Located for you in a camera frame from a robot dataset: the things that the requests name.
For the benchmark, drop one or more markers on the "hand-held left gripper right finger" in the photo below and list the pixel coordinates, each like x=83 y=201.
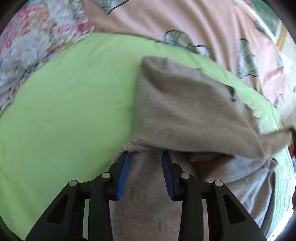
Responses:
x=167 y=176

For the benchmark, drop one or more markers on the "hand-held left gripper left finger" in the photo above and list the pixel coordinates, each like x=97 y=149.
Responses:
x=122 y=176

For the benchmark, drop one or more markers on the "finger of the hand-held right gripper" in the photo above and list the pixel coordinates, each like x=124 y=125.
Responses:
x=293 y=134

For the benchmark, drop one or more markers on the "grey knit sweater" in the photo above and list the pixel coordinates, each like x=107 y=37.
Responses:
x=185 y=104

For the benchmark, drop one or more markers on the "green bed sheet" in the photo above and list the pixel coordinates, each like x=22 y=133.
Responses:
x=69 y=104

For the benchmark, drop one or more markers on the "gold-framed picture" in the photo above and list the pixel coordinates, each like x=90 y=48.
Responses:
x=266 y=14

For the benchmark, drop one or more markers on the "pink heart-print duvet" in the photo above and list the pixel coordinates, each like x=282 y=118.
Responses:
x=208 y=23

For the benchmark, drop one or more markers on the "floral blanket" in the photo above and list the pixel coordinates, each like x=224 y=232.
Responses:
x=34 y=34

